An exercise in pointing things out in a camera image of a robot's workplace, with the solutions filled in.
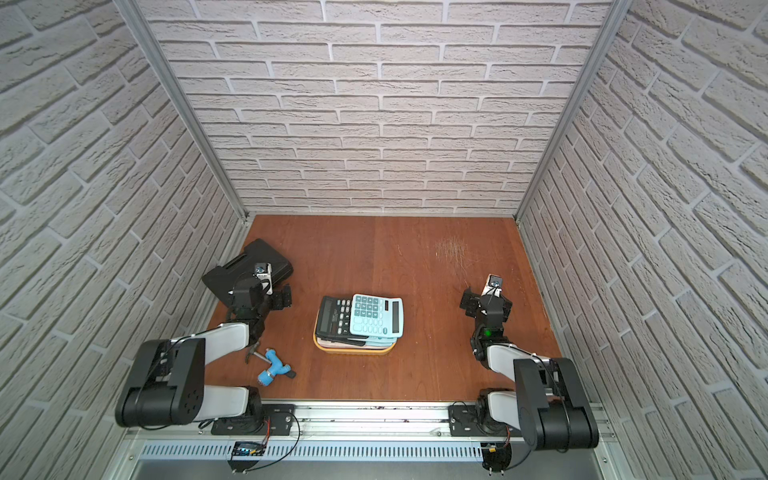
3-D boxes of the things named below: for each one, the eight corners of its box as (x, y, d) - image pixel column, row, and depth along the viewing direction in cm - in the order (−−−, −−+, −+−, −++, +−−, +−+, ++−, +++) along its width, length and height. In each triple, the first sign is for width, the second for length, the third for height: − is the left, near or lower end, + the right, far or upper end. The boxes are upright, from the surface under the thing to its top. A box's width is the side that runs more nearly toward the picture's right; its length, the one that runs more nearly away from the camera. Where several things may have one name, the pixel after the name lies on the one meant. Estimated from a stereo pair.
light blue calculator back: (353, 349, 87) (348, 332, 77) (356, 313, 94) (352, 293, 84) (402, 349, 87) (403, 332, 77) (401, 313, 94) (403, 293, 84)
